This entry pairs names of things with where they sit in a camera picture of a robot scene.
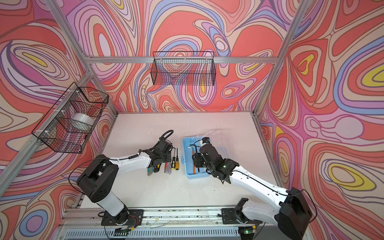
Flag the clear handle screwdriver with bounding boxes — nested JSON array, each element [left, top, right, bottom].
[[164, 163, 172, 175]]

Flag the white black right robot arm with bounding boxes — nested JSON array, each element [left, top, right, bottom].
[[192, 143, 313, 240]]

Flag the black wire basket left wall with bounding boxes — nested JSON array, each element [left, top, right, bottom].
[[32, 83, 109, 154]]

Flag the small yellow black screwdriver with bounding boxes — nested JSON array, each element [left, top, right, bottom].
[[172, 148, 176, 170]]

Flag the yellow black pliers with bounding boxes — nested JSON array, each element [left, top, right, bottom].
[[153, 165, 161, 173]]

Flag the grey tape roll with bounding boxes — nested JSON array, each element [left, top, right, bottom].
[[70, 113, 95, 132]]

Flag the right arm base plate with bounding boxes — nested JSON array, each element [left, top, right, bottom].
[[218, 208, 262, 226]]

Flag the blue plastic tool box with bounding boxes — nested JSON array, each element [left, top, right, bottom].
[[182, 136, 209, 180]]

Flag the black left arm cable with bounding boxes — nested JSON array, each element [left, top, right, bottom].
[[158, 129, 175, 142]]

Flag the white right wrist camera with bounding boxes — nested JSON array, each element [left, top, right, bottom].
[[201, 137, 211, 146]]

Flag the clear plastic box lid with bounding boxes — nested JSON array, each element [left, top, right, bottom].
[[206, 129, 239, 162]]

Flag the teal utility knife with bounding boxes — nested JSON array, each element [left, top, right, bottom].
[[147, 167, 154, 176]]

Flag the black wire basket wall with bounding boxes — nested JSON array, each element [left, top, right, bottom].
[[32, 83, 109, 154], [151, 51, 216, 87]]

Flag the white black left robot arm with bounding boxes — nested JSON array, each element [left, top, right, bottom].
[[77, 139, 173, 226]]

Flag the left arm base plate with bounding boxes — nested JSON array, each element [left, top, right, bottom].
[[98, 209, 144, 227]]

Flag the black wire basket back wall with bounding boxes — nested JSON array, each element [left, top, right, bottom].
[[151, 51, 216, 87]]

